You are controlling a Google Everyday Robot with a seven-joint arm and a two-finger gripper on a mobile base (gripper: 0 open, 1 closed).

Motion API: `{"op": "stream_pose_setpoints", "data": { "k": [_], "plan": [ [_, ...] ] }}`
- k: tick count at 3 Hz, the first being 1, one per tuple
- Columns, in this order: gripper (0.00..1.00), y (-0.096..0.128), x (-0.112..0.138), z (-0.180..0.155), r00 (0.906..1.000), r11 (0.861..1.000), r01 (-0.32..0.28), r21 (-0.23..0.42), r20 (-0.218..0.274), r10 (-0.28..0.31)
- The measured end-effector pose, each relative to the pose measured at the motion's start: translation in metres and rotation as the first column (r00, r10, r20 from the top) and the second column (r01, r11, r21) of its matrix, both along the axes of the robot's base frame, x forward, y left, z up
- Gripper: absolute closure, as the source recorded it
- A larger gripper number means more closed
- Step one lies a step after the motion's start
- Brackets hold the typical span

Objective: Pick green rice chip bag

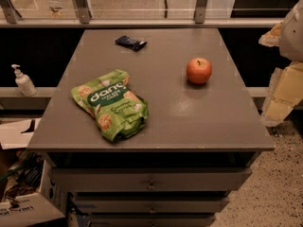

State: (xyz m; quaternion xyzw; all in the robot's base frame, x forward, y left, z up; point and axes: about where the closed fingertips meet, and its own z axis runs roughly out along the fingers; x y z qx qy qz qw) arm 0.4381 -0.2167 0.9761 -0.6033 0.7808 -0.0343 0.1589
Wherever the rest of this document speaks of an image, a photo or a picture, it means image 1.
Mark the red apple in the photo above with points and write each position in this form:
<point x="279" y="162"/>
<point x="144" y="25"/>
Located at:
<point x="199" y="71"/>

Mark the white pump dispenser bottle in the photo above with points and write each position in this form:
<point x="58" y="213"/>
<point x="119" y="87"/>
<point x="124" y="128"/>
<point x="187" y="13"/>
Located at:
<point x="24" y="82"/>

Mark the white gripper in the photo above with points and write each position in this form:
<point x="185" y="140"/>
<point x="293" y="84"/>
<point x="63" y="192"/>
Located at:
<point x="293" y="37"/>

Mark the grey drawer cabinet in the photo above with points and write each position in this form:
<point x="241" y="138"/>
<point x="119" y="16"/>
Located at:
<point x="197" y="146"/>

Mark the dark blue snack bar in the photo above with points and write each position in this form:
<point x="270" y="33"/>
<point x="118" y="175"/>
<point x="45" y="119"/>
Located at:
<point x="130" y="43"/>

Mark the green rice chip bag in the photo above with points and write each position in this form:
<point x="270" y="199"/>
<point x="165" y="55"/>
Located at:
<point x="119" y="113"/>

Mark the metal railing frame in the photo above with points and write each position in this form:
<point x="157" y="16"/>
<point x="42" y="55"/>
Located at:
<point x="143" y="13"/>

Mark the white cardboard box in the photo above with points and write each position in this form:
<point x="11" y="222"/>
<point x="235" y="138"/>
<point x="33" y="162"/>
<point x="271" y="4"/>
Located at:
<point x="28" y="195"/>

